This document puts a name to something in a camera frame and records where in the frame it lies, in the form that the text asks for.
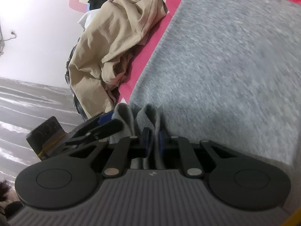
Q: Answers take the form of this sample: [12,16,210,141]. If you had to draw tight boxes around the grey sweatshirt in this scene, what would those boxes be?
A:
[110,0,301,170]

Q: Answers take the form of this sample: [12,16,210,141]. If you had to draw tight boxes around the beige garment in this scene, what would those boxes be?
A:
[68,0,166,118]

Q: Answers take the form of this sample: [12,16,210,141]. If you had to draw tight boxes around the pink floral blanket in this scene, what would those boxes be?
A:
[84,0,300,106]

